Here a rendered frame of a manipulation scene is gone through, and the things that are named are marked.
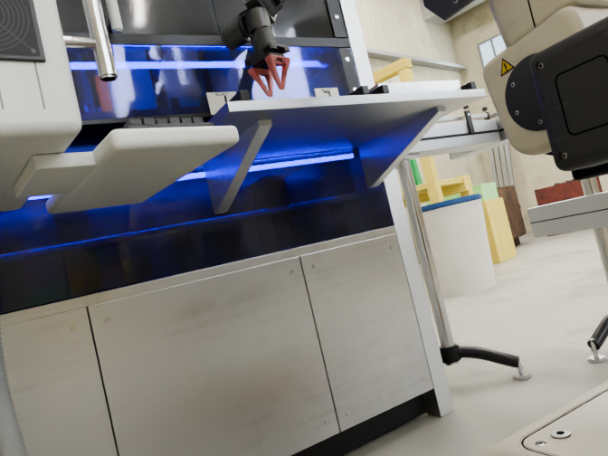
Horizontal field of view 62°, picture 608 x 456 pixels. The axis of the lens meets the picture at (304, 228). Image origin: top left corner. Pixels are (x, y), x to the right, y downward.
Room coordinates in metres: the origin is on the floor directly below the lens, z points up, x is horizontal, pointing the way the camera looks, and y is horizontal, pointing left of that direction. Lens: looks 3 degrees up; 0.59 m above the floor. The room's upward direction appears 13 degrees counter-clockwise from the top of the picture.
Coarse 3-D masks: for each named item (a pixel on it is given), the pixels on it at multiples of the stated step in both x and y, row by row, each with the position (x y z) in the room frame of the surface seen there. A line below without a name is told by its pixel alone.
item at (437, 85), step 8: (456, 80) 1.25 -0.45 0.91; (392, 88) 1.14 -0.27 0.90; (400, 88) 1.15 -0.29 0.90; (408, 88) 1.17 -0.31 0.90; (416, 88) 1.18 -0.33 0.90; (424, 88) 1.19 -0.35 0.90; (432, 88) 1.21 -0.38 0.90; (440, 88) 1.22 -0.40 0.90; (448, 88) 1.23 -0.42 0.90; (456, 88) 1.25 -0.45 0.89
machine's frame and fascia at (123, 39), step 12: (84, 36) 1.17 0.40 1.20; (120, 36) 1.22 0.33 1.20; (132, 36) 1.23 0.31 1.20; (144, 36) 1.25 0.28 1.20; (156, 36) 1.26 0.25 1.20; (168, 36) 1.28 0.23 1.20; (180, 36) 1.30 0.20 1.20; (192, 36) 1.31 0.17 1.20; (204, 36) 1.33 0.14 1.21; (216, 36) 1.35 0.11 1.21; (84, 120) 1.15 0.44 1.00; (96, 120) 1.17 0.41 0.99; (108, 120) 1.18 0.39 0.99; (120, 120) 1.20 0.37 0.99
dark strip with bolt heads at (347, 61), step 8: (328, 0) 1.56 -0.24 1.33; (336, 0) 1.57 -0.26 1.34; (328, 8) 1.56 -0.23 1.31; (336, 8) 1.57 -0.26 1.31; (336, 16) 1.56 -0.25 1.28; (336, 24) 1.56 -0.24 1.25; (336, 32) 1.56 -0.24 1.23; (344, 32) 1.58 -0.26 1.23; (344, 48) 1.56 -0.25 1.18; (344, 56) 1.56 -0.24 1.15; (352, 56) 1.58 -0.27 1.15; (344, 64) 1.56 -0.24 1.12; (352, 64) 1.57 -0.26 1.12; (352, 72) 1.57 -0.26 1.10; (352, 80) 1.56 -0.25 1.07; (352, 88) 1.56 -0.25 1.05
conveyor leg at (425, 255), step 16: (400, 176) 1.85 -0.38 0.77; (416, 192) 1.84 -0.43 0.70; (416, 208) 1.83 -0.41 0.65; (416, 224) 1.83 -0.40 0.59; (416, 240) 1.84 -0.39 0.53; (432, 256) 1.84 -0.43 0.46; (432, 272) 1.83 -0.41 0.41; (432, 288) 1.83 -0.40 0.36; (432, 304) 1.84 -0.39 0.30; (448, 320) 1.84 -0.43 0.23; (448, 336) 1.83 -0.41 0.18
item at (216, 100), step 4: (208, 92) 1.32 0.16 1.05; (212, 92) 1.32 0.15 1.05; (216, 92) 1.33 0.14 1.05; (220, 92) 1.33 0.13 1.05; (224, 92) 1.34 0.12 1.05; (228, 92) 1.34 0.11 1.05; (232, 92) 1.35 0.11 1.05; (208, 96) 1.31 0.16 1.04; (212, 96) 1.32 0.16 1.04; (216, 96) 1.33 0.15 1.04; (220, 96) 1.33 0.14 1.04; (228, 96) 1.34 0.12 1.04; (232, 96) 1.35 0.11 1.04; (208, 100) 1.31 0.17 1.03; (212, 100) 1.32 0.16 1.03; (216, 100) 1.32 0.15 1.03; (220, 100) 1.33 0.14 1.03; (224, 100) 1.34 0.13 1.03; (228, 100) 1.34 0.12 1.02; (212, 104) 1.32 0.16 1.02; (216, 104) 1.32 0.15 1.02; (220, 104) 1.33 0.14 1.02; (212, 108) 1.32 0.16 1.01; (216, 108) 1.32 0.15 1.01; (220, 108) 1.33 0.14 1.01; (212, 112) 1.31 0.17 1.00
